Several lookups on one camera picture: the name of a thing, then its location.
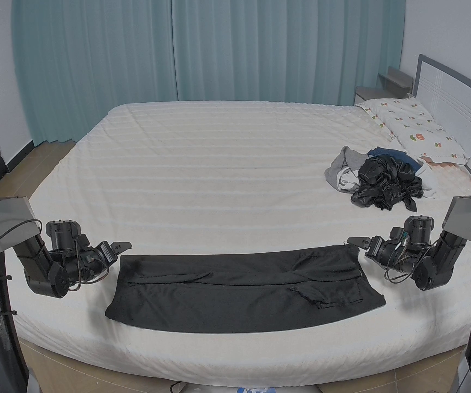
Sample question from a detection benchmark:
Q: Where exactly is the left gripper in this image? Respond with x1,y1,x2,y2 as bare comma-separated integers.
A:
92,241,133,267

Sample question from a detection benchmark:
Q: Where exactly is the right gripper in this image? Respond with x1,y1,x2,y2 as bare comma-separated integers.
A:
346,236,396,267

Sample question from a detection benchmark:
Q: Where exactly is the black T-shirt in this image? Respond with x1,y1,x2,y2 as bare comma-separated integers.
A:
105,244,387,334

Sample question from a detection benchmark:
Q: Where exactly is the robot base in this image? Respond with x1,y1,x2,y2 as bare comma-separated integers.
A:
178,383,318,393

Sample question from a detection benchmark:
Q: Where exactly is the pile of clothes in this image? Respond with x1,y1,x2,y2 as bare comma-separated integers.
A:
325,146,437,213

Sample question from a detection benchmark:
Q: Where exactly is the bed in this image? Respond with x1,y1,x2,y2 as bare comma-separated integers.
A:
12,53,471,384

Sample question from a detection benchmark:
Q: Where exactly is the white printed pillow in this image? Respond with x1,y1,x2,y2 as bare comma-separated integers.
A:
356,98,469,165

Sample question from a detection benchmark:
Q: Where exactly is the grey bedside table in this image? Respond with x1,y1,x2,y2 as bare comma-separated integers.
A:
355,66,414,105

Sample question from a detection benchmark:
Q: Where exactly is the blue-green curtain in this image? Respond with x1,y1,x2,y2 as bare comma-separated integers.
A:
12,0,179,143
171,0,406,105

